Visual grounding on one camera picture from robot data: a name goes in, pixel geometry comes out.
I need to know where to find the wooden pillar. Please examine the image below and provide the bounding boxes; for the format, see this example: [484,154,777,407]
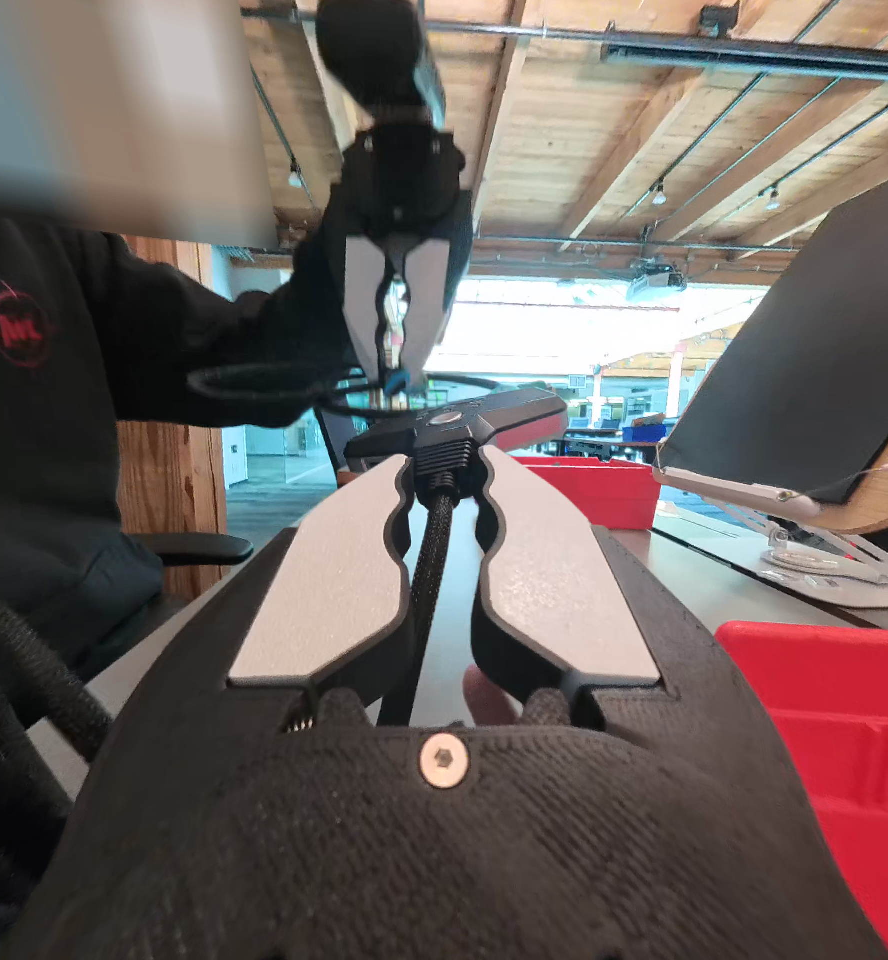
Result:
[117,236,229,603]

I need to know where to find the black cable bundle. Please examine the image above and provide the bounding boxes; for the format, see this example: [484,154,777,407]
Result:
[0,581,116,905]

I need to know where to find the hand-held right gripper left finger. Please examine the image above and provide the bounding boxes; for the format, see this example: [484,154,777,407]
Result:
[226,452,424,695]

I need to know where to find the person's dark trousers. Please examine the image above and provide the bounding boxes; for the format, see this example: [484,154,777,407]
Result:
[0,525,167,725]

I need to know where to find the black ceiling light rail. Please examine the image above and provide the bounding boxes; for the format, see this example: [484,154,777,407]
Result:
[600,39,888,85]

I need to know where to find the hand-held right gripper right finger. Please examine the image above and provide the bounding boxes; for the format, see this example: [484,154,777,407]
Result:
[470,444,664,695]

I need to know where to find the black chair armrest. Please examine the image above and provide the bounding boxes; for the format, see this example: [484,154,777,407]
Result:
[132,531,255,569]

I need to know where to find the red plastic bin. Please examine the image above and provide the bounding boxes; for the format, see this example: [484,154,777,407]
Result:
[513,455,663,531]
[715,620,888,960]

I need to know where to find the person in black hoodie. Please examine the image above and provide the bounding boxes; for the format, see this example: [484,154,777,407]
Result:
[0,213,280,541]

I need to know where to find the white board stand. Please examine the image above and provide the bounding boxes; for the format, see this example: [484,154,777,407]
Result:
[651,465,888,611]

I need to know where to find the grey desk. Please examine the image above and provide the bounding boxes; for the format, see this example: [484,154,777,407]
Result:
[27,495,888,804]

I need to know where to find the black hub device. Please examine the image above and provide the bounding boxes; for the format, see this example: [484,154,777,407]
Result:
[344,387,570,494]

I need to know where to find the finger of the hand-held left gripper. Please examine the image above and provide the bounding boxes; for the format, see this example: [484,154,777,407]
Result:
[342,237,396,380]
[397,237,455,376]

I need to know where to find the black board with wooden rim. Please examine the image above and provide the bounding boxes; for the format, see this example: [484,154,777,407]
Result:
[652,161,888,538]

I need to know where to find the person's right hand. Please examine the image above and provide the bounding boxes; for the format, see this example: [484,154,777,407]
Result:
[462,664,522,728]

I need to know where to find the ceiling projector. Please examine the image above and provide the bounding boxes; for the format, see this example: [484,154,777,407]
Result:
[627,258,689,298]

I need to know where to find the person's left forearm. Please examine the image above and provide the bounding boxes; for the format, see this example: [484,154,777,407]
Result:
[117,187,355,430]

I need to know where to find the thick black braided cable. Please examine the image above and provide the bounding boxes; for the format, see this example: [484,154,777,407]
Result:
[375,480,462,729]

